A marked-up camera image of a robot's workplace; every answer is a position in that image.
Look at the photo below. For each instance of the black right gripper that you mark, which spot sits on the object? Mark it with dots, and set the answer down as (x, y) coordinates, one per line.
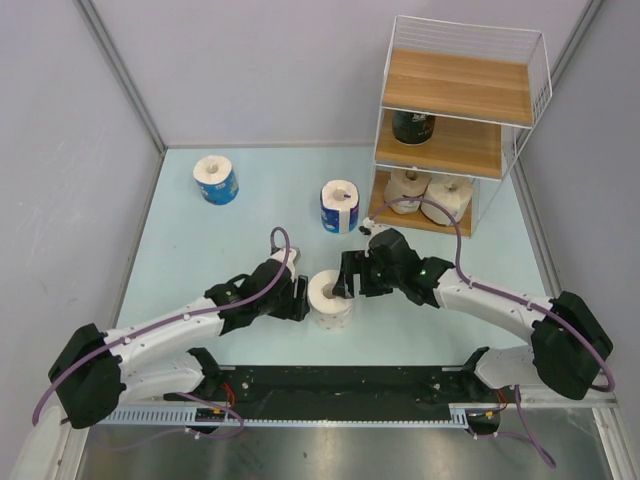
(351, 264)

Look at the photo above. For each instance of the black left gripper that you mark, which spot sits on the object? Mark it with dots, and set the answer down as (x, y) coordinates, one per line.
(294, 309)

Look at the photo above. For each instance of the floral white paper roll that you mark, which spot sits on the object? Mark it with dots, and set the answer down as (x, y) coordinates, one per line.
(331, 311)

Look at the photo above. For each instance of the blue Tempo paper roll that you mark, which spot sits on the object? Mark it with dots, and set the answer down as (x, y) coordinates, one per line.
(339, 206)

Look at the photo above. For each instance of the brown paper roll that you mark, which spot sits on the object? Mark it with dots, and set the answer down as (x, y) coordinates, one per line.
(406, 184)

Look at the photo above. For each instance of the cream paper roll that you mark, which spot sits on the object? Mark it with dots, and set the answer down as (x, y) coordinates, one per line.
(454, 193)

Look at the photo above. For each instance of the dark green paper roll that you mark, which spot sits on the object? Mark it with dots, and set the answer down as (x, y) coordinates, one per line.
(412, 128)

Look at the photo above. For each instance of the light blue paper roll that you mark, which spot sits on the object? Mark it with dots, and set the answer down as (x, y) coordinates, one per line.
(216, 179)

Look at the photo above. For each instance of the white wire wooden shelf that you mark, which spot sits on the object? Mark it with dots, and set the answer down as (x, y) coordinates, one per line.
(487, 87)

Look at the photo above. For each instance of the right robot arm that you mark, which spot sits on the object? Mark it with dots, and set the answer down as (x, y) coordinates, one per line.
(566, 347)

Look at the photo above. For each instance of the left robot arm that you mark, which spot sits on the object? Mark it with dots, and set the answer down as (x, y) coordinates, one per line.
(98, 371)

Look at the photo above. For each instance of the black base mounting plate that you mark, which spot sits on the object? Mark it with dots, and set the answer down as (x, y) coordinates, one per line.
(348, 388)

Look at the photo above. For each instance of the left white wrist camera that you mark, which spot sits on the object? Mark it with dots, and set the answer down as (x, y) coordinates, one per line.
(288, 256)

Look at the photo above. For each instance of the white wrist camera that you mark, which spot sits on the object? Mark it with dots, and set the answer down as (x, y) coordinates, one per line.
(370, 228)
(288, 256)

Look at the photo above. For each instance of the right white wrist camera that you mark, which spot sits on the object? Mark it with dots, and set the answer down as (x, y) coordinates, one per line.
(370, 228)

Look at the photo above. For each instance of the white slotted cable duct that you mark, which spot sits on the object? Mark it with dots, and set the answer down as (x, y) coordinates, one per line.
(199, 416)

